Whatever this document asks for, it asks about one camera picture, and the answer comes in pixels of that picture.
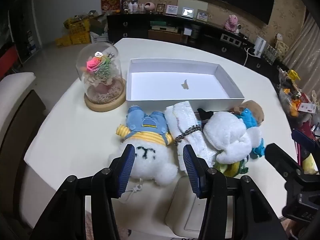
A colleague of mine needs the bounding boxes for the white knitted towel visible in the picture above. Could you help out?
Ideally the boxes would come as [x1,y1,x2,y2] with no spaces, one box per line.
[165,101,218,174]

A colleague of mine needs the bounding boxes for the white plush bear blue overalls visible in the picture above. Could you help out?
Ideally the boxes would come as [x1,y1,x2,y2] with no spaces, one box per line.
[108,106,178,203]

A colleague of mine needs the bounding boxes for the pink plush toy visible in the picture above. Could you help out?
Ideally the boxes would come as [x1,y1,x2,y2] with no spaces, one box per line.
[224,14,240,33]

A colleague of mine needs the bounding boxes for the beige curtain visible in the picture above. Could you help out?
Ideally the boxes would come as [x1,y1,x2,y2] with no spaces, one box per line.
[282,12,320,85]

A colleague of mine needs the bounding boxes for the silver triple frame panel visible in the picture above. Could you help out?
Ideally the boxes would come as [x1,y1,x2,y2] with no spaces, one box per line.
[220,34,242,47]

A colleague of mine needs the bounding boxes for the turquoise doll garment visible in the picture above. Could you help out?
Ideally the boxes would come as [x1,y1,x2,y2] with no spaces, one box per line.
[234,107,265,159]

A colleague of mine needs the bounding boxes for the white chair back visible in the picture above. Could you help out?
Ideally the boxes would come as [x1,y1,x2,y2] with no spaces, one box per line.
[165,180,213,238]

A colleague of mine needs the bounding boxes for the dark navy box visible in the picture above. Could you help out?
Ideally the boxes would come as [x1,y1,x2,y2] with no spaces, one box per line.
[291,129,320,147]

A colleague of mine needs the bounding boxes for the yellow plastic crate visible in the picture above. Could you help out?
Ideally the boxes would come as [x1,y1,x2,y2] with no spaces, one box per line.
[64,17,90,34]
[55,36,73,48]
[70,32,90,44]

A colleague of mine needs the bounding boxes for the row of small bottles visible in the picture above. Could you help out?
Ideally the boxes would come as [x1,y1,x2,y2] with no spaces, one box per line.
[122,1,144,13]

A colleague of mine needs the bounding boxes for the brown fur pompom keychain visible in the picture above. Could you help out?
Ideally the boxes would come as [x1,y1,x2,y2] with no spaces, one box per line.
[230,100,265,124]

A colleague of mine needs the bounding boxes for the yellow plastic toy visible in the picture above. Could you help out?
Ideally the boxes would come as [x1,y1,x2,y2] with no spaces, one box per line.
[287,70,300,82]

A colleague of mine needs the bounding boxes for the open cardboard box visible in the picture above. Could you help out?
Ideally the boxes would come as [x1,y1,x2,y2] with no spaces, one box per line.
[89,11,108,34]

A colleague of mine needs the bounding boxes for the blue white carton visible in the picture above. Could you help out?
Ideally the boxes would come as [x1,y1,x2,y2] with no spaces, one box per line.
[26,30,37,55]

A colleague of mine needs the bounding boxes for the dark beaded bracelet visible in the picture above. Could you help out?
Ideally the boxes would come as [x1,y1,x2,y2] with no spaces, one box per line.
[175,121,202,145]

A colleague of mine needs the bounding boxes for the brown cardboard box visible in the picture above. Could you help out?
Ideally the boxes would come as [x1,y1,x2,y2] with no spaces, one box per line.
[148,29,182,43]

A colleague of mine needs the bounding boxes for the red object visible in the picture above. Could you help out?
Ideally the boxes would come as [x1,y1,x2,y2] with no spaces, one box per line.
[0,47,18,65]

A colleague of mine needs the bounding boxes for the wooden photo frame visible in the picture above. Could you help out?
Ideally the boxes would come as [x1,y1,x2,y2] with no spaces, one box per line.
[196,9,208,22]

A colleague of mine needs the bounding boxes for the clear bag of snacks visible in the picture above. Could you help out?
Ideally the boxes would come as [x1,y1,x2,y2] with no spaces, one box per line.
[279,70,315,118]

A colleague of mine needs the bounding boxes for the glass dome with rainbow rose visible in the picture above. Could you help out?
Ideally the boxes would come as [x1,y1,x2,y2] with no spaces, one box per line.
[76,42,126,112]

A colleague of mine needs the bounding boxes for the black tv cabinet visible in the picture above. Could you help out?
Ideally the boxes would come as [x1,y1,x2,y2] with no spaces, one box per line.
[107,14,290,68]

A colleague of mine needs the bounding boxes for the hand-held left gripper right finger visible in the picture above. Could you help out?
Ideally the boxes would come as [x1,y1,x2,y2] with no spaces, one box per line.
[183,144,288,240]

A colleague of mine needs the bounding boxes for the red white small box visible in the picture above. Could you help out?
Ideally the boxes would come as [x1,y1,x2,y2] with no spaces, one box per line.
[299,102,315,113]

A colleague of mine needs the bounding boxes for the white plush animal toy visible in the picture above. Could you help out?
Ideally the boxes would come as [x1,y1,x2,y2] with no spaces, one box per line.
[203,111,263,165]

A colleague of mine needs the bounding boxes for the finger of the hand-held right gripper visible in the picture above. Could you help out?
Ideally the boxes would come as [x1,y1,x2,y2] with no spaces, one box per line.
[265,143,304,180]

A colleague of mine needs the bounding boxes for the yellow green crochet piece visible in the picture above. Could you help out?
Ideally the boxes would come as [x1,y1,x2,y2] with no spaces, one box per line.
[214,155,250,178]

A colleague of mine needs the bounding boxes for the white cardboard box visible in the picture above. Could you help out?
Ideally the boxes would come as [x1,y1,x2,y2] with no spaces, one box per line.
[125,58,245,110]

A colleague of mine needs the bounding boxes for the yellow package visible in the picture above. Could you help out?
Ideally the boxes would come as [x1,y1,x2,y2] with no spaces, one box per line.
[302,152,319,174]

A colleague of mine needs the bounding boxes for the white media player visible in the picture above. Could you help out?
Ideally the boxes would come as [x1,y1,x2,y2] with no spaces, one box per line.
[151,25,179,33]

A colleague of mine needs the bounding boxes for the white water dispenser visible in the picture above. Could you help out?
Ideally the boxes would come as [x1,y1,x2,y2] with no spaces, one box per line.
[254,36,267,58]

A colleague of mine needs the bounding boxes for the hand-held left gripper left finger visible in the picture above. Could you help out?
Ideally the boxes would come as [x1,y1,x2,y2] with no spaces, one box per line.
[30,144,136,240]

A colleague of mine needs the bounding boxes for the white brown dining chair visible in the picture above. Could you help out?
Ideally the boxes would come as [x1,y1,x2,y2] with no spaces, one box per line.
[0,72,47,213]

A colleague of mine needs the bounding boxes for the set of clear glass cups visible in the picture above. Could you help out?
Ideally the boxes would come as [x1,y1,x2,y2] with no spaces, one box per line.
[262,45,278,64]

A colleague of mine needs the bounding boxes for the white plastic basket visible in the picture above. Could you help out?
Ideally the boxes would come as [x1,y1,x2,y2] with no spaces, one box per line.
[90,34,109,43]

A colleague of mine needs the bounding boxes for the white power cable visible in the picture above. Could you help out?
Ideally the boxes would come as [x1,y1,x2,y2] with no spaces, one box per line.
[244,47,255,67]

